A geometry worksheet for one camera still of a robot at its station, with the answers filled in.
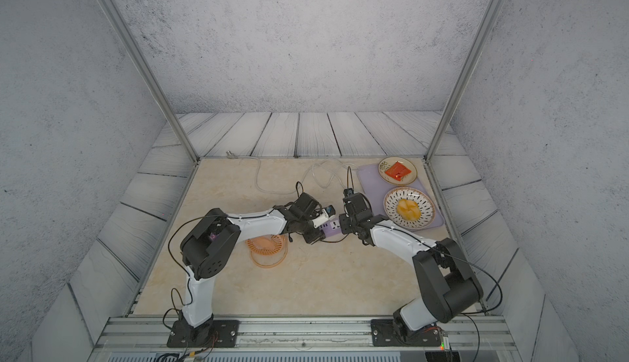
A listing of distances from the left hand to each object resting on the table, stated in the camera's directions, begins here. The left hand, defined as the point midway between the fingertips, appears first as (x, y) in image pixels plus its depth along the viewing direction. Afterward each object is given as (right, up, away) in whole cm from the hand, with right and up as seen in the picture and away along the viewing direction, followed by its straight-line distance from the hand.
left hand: (324, 231), depth 94 cm
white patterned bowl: (+41, +11, +7) cm, 43 cm away
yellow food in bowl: (+34, +8, +4) cm, 35 cm away
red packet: (+34, +24, +20) cm, 46 cm away
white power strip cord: (-5, +22, +20) cm, 31 cm away
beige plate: (+30, +27, +22) cm, 46 cm away
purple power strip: (+3, +2, -1) cm, 4 cm away
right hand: (+9, +6, -3) cm, 11 cm away
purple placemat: (+23, +15, +15) cm, 31 cm away
